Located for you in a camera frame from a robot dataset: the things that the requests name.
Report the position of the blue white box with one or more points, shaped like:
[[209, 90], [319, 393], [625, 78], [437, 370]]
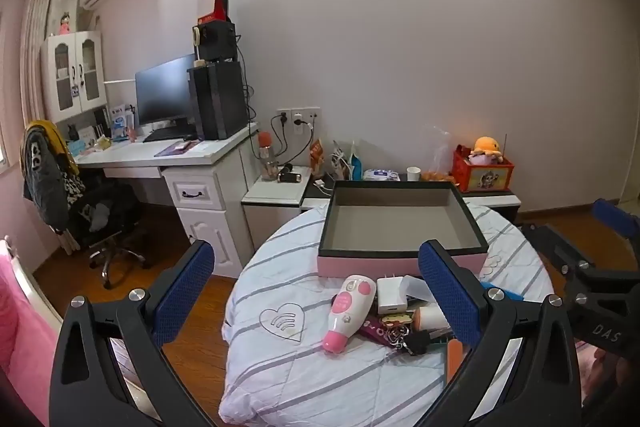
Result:
[[120, 124]]

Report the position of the small doll figure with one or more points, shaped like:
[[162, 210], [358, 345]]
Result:
[[65, 23]]

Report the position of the black office chair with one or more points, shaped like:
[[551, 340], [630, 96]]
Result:
[[110, 217]]

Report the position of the red printed box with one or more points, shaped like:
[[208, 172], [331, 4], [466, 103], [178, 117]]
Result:
[[482, 177]]

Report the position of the purple mouse pad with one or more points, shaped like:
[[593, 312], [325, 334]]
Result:
[[175, 149]]

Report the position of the yellow cloth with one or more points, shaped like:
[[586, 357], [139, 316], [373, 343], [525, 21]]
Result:
[[60, 142]]

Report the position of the orange plush toy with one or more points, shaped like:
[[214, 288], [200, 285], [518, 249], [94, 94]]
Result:
[[486, 147]]

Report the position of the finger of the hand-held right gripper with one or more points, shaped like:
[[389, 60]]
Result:
[[555, 249], [615, 219]]

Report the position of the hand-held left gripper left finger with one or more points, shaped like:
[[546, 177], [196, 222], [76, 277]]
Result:
[[185, 292]]

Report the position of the person's right hand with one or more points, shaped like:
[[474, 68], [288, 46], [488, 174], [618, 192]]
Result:
[[602, 374]]

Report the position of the white glass door cabinet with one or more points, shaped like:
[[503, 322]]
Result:
[[75, 57]]

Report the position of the white charger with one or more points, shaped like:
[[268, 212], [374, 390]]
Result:
[[392, 297]]

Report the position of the pink white handheld device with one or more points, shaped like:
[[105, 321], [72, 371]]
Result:
[[350, 312]]

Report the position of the orange snack bag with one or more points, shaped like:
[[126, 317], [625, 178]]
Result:
[[317, 157]]

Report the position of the clear bottle red cap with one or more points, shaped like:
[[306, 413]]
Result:
[[267, 157]]

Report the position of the beige curtain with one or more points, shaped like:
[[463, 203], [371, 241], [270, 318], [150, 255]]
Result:
[[42, 17]]

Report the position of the black keyboard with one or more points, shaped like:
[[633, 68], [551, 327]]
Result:
[[165, 135]]

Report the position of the white desk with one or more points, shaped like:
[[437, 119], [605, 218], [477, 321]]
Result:
[[210, 207]]

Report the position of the blue snack bag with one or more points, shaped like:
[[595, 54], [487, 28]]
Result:
[[356, 164]]

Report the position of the black speaker box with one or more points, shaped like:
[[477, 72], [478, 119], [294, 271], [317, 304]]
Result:
[[217, 42]]

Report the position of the white wall outlet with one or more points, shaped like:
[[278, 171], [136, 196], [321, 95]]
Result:
[[299, 117]]

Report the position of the black computer monitor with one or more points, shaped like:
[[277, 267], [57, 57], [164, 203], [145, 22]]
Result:
[[165, 92]]

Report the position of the white paper cup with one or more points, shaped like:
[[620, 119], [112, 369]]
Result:
[[413, 174]]

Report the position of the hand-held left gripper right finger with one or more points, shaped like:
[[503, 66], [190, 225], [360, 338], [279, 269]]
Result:
[[450, 292]]

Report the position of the clear plastic bag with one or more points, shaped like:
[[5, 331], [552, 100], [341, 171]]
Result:
[[440, 152]]

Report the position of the pink cardboard box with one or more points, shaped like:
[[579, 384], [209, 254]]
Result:
[[400, 217]]

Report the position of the black computer tower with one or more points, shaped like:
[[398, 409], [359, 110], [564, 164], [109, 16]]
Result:
[[220, 102]]

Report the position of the small black gadget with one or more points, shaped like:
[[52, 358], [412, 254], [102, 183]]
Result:
[[289, 176]]

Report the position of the low white side table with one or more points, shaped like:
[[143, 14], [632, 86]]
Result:
[[272, 194]]

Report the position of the wet wipes pack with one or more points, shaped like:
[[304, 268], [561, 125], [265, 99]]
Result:
[[380, 175]]

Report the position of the red white calendar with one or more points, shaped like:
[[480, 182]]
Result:
[[207, 7]]

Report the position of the grey jacket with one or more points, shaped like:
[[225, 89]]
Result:
[[45, 177]]

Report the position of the white snack bag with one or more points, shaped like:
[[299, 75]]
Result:
[[340, 162]]

